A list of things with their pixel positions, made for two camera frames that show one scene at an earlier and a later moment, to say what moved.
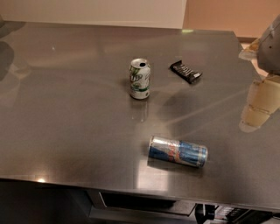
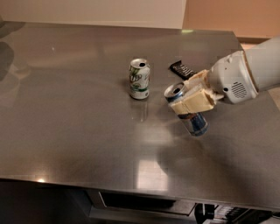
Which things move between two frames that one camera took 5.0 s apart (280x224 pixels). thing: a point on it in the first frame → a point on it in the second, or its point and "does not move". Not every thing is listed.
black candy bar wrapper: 185,72 does not move
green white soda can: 139,79 does not move
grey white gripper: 270,49 → 232,76
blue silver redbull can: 178,151 → 196,122
